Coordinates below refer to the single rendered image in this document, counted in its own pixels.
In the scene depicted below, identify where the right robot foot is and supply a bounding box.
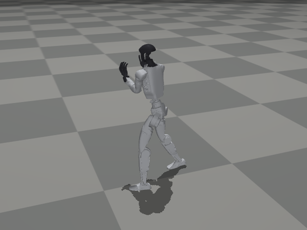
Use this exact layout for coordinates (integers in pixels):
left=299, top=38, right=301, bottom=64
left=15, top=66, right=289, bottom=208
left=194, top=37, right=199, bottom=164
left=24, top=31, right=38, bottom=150
left=167, top=159, right=186, bottom=170

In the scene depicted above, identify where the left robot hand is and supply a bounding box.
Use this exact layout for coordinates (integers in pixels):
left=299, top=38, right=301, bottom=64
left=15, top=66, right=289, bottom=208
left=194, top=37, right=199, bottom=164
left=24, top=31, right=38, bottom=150
left=119, top=62, right=129, bottom=82

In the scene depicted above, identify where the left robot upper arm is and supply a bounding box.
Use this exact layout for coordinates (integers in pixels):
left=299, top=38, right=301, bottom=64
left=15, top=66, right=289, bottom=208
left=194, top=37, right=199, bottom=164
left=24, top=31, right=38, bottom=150
left=134, top=69, right=148, bottom=93

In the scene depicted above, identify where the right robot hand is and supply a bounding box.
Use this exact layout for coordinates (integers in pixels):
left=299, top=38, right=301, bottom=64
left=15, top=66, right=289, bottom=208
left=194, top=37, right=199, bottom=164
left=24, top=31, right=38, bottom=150
left=139, top=54, right=150, bottom=67

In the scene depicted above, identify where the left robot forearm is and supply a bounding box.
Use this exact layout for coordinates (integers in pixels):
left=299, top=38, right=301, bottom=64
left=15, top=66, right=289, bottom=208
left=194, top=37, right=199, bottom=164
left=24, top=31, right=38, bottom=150
left=124, top=77, right=135, bottom=93

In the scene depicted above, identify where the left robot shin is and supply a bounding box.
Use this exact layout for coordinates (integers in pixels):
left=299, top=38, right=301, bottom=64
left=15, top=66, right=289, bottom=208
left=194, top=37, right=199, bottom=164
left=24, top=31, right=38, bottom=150
left=139, top=149, right=150, bottom=185

